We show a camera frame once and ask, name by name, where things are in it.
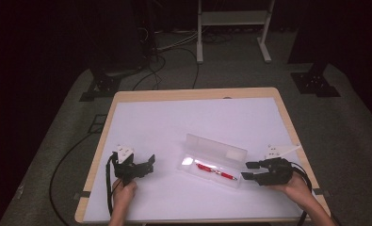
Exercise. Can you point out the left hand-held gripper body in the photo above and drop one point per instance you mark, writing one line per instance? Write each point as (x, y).
(126, 168)

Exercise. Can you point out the red pen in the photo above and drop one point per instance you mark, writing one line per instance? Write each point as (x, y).
(216, 172)

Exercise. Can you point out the wooden table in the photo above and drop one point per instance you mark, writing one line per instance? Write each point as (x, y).
(161, 94)

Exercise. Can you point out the person's right hand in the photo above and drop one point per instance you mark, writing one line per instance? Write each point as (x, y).
(295, 190)

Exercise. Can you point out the black tape strip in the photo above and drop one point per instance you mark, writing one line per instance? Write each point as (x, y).
(322, 191)
(81, 195)

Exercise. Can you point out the white metal stand frame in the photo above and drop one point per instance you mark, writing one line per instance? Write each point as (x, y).
(234, 18)

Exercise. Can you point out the person's left hand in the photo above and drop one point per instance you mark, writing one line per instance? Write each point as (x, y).
(124, 192)

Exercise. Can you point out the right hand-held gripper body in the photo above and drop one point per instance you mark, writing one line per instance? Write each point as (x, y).
(276, 172)

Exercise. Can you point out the black stand base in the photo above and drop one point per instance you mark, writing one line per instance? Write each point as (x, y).
(314, 83)
(103, 84)

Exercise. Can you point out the white table mat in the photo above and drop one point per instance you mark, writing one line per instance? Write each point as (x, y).
(180, 125)

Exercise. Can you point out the grey floor tape piece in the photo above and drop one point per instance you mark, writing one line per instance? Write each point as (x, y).
(20, 190)

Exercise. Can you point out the clear plastic pencil case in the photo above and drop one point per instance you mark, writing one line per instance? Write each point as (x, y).
(212, 157)

